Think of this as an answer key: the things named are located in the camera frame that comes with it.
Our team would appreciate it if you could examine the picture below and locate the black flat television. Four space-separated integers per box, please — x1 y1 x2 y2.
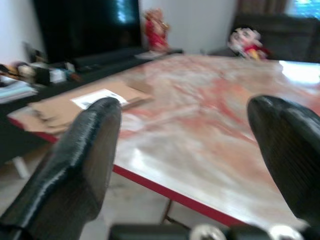
32 0 144 64

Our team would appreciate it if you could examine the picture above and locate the white console leg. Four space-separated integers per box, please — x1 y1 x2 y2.
10 155 29 179

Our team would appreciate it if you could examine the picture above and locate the plush doll with red clothes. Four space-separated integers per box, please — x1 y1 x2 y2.
228 25 272 61

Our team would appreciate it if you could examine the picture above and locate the stack of white papers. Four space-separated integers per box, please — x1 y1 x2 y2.
0 76 39 104

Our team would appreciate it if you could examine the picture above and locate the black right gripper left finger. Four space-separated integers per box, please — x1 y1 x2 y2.
0 97 123 240

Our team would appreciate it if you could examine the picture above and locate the black low television console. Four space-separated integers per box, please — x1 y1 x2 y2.
0 48 186 166

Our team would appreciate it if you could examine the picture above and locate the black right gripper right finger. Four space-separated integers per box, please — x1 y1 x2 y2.
246 94 320 227

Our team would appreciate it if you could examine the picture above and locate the small white box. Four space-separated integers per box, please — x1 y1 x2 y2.
50 69 68 84

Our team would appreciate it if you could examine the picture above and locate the brown curtain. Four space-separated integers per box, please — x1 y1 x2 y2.
236 0 289 16

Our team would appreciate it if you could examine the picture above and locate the red and gold figurine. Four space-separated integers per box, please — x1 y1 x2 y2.
143 8 172 51

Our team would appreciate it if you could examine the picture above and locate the small black box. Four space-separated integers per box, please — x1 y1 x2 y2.
35 66 55 86

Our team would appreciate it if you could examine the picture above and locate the black metal table leg frame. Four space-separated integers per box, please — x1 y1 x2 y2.
161 198 191 230

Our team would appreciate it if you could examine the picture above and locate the brown cardboard box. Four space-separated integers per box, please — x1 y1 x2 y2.
27 80 155 134

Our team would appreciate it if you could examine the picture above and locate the dark grey sofa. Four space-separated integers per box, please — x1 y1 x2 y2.
209 12 320 64

